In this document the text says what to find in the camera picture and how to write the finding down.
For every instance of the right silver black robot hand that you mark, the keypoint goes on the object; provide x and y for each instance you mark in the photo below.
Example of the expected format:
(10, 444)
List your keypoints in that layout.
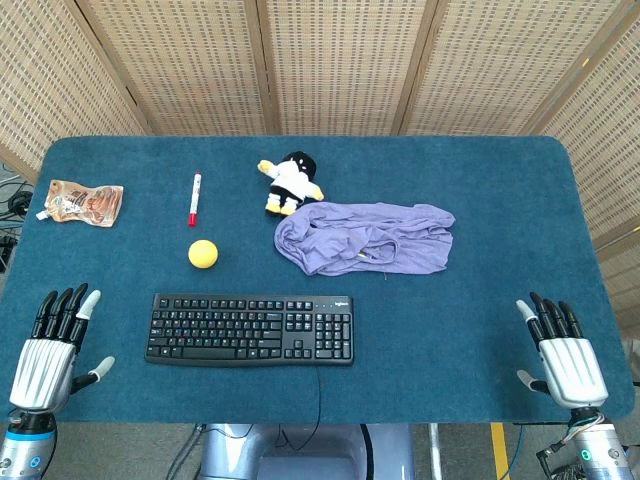
(570, 367)

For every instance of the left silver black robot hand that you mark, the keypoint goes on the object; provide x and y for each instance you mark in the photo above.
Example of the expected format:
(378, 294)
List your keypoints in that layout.
(42, 367)

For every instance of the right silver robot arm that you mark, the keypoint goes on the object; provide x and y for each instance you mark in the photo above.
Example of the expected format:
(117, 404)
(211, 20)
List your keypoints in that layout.
(597, 447)

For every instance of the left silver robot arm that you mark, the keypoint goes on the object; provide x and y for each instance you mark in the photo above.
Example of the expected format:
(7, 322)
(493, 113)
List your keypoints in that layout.
(25, 445)

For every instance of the silver robot base body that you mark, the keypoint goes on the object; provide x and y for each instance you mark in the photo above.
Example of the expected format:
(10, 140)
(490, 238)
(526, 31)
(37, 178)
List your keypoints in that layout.
(305, 452)

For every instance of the black computer keyboard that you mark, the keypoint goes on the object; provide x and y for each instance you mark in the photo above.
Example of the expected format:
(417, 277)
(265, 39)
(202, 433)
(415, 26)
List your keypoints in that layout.
(250, 330)

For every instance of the yellow floor tape strip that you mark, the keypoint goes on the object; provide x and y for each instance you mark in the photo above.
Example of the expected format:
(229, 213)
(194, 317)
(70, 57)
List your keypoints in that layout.
(499, 450)

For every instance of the blue felt table mat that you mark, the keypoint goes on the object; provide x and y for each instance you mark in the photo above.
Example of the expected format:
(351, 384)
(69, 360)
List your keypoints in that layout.
(450, 325)

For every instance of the orange snack pouch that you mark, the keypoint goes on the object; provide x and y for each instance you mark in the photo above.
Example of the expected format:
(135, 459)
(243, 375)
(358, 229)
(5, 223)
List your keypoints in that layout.
(85, 202)

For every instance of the yellow ball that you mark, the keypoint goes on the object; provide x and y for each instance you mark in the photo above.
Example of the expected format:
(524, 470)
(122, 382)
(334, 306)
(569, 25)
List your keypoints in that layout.
(203, 254)

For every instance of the red white marker pen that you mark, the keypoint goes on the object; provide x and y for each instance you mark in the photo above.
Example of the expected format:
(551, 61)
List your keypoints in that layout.
(194, 199)

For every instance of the purple cloth garment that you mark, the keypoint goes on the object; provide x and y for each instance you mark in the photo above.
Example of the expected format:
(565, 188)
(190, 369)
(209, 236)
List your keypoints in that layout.
(360, 245)

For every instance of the black white plush doll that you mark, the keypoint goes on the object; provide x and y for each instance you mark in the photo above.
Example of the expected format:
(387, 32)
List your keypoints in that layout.
(292, 182)

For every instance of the woven bamboo folding screen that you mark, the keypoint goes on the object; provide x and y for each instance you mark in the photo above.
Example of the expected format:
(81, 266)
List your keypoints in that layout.
(320, 65)

